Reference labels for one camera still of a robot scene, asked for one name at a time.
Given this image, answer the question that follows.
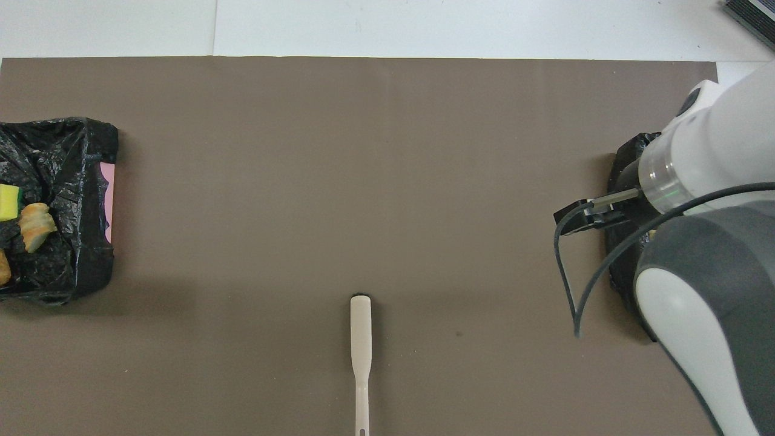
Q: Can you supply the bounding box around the green and yellow sponge piece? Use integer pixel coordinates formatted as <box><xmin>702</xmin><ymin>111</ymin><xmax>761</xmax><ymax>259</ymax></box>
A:
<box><xmin>0</xmin><ymin>183</ymin><xmax>22</xmax><ymax>222</ymax></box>

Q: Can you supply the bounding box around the brown paper table mat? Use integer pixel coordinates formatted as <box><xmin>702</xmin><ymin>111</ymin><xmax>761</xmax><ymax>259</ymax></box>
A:
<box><xmin>0</xmin><ymin>56</ymin><xmax>760</xmax><ymax>436</ymax></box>

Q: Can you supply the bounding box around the grey device corner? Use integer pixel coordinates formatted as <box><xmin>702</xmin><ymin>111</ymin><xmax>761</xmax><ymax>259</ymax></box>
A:
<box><xmin>722</xmin><ymin>0</ymin><xmax>775</xmax><ymax>52</ymax></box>

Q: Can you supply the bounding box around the beige hand brush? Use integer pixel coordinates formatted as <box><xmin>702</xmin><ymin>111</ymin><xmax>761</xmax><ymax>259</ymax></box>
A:
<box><xmin>349</xmin><ymin>294</ymin><xmax>373</xmax><ymax>436</ymax></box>

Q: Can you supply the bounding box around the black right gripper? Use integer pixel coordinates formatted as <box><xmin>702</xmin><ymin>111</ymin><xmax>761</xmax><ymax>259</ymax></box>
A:
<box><xmin>553</xmin><ymin>199</ymin><xmax>658</xmax><ymax>236</ymax></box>

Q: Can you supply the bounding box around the black plastic trash bag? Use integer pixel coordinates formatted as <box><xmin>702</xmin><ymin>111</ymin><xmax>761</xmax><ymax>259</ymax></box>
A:
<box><xmin>0</xmin><ymin>117</ymin><xmax>120</xmax><ymax>305</ymax></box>
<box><xmin>604</xmin><ymin>132</ymin><xmax>667</xmax><ymax>343</ymax></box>

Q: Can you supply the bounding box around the pink bin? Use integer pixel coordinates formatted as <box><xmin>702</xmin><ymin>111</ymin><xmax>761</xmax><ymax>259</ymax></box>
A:
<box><xmin>99</xmin><ymin>162</ymin><xmax>116</xmax><ymax>244</ymax></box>

